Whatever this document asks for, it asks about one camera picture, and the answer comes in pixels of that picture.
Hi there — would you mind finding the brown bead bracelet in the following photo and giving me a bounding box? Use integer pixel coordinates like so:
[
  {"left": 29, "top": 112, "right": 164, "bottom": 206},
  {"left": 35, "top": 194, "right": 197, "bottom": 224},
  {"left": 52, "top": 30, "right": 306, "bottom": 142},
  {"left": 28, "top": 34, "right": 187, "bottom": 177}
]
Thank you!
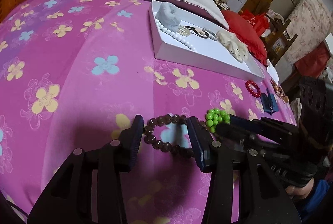
[{"left": 144, "top": 114, "right": 209, "bottom": 159}]

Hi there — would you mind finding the white jewelry box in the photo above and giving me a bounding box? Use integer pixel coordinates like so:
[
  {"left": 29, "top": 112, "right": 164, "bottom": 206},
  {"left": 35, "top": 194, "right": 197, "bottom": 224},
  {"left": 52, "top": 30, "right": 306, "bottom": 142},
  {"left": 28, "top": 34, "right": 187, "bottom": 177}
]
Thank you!
[{"left": 148, "top": 0, "right": 266, "bottom": 82}]

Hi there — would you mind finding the green bead hair tie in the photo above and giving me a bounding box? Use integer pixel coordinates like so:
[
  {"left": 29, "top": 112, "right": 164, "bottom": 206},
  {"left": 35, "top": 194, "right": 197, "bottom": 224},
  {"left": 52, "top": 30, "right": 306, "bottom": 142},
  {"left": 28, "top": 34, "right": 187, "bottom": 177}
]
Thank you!
[{"left": 205, "top": 108, "right": 231, "bottom": 133}]

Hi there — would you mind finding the silver bracelet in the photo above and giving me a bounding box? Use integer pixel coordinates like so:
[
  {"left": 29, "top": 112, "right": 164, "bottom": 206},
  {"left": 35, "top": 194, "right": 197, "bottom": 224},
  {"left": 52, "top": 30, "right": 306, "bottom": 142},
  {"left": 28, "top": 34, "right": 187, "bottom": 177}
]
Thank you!
[{"left": 203, "top": 27, "right": 219, "bottom": 41}]

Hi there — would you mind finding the white pearl necklace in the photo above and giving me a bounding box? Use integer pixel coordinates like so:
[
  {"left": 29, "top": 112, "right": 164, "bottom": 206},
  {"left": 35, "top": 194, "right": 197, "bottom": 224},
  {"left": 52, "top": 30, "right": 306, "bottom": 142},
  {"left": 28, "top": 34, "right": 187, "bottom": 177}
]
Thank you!
[{"left": 155, "top": 18, "right": 197, "bottom": 52}]

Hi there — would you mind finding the red bead bracelet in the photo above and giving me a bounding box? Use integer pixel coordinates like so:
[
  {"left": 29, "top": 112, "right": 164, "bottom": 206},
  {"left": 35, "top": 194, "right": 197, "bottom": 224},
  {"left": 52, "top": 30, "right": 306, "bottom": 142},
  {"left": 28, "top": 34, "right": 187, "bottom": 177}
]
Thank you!
[{"left": 245, "top": 80, "right": 261, "bottom": 98}]

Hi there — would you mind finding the grey fluffy scrunchie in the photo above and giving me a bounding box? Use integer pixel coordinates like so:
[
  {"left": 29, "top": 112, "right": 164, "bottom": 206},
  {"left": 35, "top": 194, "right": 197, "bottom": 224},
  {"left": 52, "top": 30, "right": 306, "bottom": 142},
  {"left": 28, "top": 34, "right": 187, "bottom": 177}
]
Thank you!
[{"left": 155, "top": 2, "right": 181, "bottom": 27}]

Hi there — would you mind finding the wooden chair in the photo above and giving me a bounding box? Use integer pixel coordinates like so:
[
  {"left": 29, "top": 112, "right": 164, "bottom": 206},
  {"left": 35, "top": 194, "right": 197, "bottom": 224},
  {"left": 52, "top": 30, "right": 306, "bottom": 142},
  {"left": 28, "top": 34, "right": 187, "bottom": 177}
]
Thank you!
[{"left": 263, "top": 14, "right": 298, "bottom": 67}]

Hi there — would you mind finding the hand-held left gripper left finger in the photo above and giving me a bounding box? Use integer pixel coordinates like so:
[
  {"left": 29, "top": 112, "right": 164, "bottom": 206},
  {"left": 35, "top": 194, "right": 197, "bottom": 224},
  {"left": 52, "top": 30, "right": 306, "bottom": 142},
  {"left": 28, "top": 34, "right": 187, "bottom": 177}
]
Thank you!
[{"left": 27, "top": 115, "right": 144, "bottom": 224}]

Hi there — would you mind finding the person's right hand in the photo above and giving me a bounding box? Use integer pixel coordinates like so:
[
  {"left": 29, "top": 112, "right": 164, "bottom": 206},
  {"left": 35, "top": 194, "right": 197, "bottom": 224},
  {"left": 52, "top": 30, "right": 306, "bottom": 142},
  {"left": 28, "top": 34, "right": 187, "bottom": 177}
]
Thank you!
[{"left": 285, "top": 182, "right": 313, "bottom": 200}]

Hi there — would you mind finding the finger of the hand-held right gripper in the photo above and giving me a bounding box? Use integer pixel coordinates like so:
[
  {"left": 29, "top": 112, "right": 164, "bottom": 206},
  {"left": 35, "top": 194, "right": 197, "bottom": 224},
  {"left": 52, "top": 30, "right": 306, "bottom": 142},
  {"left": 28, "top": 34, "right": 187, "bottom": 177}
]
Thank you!
[
  {"left": 216, "top": 122, "right": 261, "bottom": 148},
  {"left": 228, "top": 114, "right": 299, "bottom": 137}
]

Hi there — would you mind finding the cream lace scrunchie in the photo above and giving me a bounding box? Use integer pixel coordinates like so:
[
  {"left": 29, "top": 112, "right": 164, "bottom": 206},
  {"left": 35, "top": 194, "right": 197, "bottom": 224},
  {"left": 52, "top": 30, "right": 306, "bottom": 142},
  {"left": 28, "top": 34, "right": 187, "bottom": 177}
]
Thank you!
[{"left": 217, "top": 30, "right": 249, "bottom": 62}]

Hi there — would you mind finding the blue hair clip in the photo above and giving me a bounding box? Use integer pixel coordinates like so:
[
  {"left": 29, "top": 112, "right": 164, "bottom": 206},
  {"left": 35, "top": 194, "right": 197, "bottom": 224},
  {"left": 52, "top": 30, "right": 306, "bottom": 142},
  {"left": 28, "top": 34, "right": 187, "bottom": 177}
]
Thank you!
[{"left": 261, "top": 89, "right": 279, "bottom": 114}]

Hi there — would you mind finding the white card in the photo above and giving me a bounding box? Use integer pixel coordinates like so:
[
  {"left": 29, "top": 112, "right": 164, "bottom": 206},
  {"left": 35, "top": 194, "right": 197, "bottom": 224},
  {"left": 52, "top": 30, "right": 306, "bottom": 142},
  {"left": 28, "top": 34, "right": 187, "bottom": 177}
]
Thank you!
[{"left": 266, "top": 62, "right": 280, "bottom": 84}]

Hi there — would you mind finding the black and cream hair tie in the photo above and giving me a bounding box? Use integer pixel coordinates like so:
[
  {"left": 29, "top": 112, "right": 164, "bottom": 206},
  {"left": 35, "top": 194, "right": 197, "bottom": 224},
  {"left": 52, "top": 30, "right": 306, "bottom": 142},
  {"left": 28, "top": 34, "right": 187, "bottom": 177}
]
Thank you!
[{"left": 186, "top": 25, "right": 210, "bottom": 39}]

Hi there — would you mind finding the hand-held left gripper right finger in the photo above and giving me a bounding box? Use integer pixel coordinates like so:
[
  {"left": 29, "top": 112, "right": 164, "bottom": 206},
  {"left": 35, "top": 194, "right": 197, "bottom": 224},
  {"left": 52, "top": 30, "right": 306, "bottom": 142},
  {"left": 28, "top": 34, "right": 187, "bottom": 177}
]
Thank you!
[{"left": 187, "top": 116, "right": 302, "bottom": 224}]

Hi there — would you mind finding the amber bead bracelet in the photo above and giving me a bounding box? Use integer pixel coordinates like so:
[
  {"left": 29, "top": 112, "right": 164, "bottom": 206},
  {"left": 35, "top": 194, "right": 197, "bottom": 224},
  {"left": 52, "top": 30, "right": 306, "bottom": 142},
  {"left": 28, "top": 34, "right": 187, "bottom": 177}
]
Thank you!
[{"left": 271, "top": 80, "right": 290, "bottom": 104}]

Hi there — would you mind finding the red printed bag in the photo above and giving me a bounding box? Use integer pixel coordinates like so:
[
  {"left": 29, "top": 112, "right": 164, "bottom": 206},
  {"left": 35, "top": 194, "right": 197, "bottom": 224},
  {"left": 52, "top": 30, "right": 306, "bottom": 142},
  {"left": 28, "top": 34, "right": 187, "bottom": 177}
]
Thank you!
[{"left": 239, "top": 9, "right": 270, "bottom": 34}]

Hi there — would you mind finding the red cushion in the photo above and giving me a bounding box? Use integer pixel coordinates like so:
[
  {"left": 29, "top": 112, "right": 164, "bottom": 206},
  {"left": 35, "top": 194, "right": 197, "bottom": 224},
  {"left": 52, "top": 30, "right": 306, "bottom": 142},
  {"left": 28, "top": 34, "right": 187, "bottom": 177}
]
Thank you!
[{"left": 221, "top": 10, "right": 268, "bottom": 66}]

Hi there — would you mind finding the black cable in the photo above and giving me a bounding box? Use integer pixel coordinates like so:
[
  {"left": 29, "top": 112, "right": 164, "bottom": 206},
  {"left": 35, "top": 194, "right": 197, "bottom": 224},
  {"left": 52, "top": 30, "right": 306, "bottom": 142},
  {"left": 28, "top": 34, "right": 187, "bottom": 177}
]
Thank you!
[{"left": 5, "top": 197, "right": 29, "bottom": 217}]

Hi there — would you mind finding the floral mattress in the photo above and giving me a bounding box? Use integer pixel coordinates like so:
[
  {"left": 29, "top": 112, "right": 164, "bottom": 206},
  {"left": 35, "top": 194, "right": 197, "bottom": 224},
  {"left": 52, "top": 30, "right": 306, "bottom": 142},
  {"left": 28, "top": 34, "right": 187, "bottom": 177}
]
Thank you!
[{"left": 286, "top": 0, "right": 333, "bottom": 66}]

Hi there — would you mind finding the person's right forearm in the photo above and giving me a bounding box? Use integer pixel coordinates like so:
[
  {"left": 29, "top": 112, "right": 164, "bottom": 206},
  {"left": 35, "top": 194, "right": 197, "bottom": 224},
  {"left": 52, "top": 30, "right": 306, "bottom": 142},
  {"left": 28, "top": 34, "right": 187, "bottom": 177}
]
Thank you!
[{"left": 297, "top": 178, "right": 332, "bottom": 217}]

